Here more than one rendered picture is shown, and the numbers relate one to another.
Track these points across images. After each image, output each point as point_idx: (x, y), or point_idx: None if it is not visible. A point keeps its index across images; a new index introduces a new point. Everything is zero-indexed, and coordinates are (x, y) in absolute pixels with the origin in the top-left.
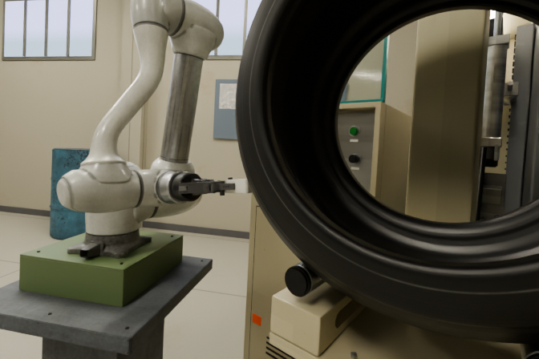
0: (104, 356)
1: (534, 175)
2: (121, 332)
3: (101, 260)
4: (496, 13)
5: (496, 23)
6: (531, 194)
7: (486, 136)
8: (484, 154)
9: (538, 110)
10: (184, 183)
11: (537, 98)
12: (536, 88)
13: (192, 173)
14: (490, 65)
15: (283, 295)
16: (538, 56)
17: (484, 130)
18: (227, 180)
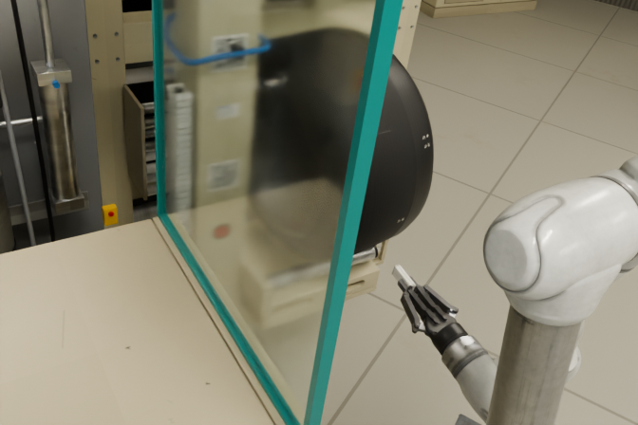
0: None
1: (101, 194)
2: (470, 422)
3: None
4: (49, 28)
5: (52, 44)
6: (101, 212)
7: (79, 191)
8: (52, 217)
9: (95, 136)
10: (452, 305)
11: (73, 125)
12: (40, 114)
13: (449, 323)
14: (69, 104)
15: (373, 267)
16: (12, 72)
17: (78, 184)
18: (413, 282)
